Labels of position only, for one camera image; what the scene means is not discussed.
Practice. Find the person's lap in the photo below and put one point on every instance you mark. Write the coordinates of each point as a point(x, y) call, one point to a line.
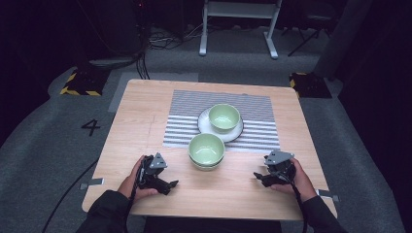
point(213, 226)

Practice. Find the person's right hand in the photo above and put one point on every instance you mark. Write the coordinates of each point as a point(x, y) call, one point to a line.
point(304, 181)

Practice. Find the green ceramic bowl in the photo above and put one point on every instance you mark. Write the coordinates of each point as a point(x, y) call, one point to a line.
point(224, 117)
point(206, 149)
point(207, 167)

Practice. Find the grey tape strip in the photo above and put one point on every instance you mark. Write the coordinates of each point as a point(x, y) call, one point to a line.
point(94, 182)
point(328, 195)

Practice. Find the grey curtain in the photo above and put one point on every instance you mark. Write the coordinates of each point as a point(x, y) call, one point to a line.
point(343, 35)

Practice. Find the black yellow striped base plate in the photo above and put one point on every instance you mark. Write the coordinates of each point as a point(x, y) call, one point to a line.
point(84, 84)
point(311, 84)

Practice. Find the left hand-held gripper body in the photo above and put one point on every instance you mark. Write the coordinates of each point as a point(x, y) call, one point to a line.
point(150, 176)

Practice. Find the black tripod stand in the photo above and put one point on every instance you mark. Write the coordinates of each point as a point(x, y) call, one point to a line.
point(307, 35)

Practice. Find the white plate with dark rim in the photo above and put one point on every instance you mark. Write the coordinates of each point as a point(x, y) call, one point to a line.
point(204, 124)

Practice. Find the white metal desk frame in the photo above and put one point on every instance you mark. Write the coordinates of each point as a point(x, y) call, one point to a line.
point(238, 9)

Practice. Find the person's left hand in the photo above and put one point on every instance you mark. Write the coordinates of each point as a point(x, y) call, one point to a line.
point(128, 184)

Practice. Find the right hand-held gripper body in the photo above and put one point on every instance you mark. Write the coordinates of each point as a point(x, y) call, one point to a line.
point(283, 171)

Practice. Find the striped grey placemat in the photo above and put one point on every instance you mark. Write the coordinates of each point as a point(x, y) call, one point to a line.
point(252, 106)

